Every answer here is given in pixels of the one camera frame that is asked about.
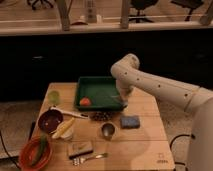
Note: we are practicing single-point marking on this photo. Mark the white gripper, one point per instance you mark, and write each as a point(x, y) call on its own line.
point(124, 90)

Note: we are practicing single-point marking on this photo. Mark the grey towel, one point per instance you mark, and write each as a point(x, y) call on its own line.
point(119, 100)

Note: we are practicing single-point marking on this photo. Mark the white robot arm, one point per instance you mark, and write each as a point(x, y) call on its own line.
point(191, 98)

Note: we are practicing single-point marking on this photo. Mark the green plastic tray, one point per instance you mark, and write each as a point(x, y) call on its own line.
point(99, 90)

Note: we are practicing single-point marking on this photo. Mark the blue sponge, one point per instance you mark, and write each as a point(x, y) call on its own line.
point(129, 122)

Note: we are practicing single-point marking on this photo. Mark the dark grapes bunch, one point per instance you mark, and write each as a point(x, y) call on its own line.
point(101, 116)

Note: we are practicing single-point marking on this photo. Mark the orange tomato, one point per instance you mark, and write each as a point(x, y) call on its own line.
point(84, 101)

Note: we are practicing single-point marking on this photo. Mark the metal cup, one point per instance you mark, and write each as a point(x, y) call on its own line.
point(108, 130)

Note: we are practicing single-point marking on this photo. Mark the green plastic cup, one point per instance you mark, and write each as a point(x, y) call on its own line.
point(54, 98)

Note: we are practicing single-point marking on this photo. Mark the yellow corn cob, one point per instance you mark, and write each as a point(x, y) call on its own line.
point(64, 130)

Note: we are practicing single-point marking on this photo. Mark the wooden block brush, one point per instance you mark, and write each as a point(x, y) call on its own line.
point(76, 149)

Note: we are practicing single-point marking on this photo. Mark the dark purple bowl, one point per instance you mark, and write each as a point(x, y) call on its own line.
point(50, 120)

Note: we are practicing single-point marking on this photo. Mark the black office chair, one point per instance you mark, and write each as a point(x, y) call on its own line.
point(140, 6)

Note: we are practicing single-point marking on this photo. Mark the silver fork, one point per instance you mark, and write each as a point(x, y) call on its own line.
point(81, 160)

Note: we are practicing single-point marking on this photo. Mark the green cucumber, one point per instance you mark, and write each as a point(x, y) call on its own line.
point(41, 148)

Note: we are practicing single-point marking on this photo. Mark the red plate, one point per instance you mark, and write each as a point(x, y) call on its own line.
point(28, 153)

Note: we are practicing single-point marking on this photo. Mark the white handled spatula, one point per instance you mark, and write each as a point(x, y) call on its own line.
point(74, 114)

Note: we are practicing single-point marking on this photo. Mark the wooden post middle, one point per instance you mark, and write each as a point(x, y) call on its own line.
point(124, 21)

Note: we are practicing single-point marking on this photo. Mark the wooden post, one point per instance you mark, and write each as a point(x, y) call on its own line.
point(63, 13)
point(124, 21)

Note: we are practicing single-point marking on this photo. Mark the wooden post left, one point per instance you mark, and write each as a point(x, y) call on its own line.
point(63, 13)

